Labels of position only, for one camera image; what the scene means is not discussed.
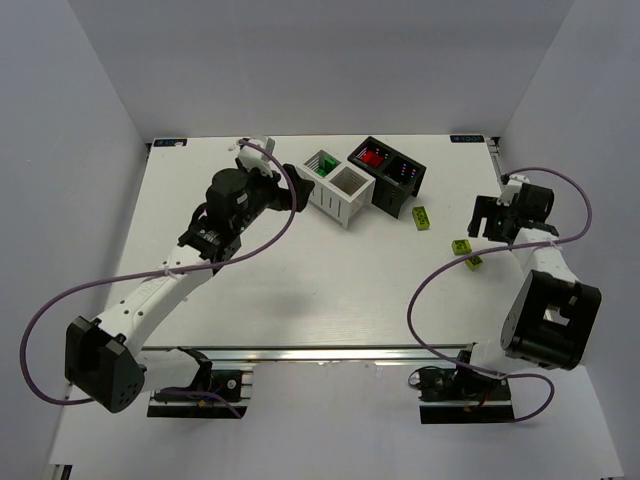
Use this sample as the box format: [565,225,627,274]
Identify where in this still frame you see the black slotted container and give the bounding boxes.
[347,136,427,219]

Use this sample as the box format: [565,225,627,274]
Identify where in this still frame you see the yellow green small brick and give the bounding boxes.
[464,255,483,271]

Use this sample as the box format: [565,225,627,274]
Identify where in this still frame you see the left blue table label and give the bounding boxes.
[152,138,188,148]

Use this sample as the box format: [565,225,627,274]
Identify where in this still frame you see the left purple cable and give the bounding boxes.
[20,140,298,405]

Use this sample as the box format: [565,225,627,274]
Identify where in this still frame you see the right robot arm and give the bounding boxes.
[468,175,602,375]

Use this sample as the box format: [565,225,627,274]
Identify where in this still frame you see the white slotted container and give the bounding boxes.
[296,150,375,229]

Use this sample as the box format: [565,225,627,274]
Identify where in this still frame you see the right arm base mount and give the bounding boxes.
[408,366,515,425]

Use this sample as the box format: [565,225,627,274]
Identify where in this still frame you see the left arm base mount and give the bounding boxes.
[139,347,252,420]

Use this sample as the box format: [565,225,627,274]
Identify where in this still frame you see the yellow green long brick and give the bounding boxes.
[411,206,431,231]

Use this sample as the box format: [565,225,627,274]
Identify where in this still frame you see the aluminium table rail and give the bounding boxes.
[144,346,476,365]

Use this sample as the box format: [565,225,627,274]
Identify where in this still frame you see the green long lego piece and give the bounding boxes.
[315,155,340,178]

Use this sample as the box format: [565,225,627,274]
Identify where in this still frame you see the yellow green square brick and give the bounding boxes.
[451,239,472,256]

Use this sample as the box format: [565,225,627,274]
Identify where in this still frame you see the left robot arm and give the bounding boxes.
[65,164,315,413]

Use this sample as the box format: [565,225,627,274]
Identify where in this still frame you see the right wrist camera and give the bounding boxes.
[497,174,530,206]

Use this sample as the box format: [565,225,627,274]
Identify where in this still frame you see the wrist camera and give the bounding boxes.
[236,136,276,177]
[497,174,530,206]

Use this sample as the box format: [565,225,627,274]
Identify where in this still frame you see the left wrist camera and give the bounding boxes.
[236,136,276,177]

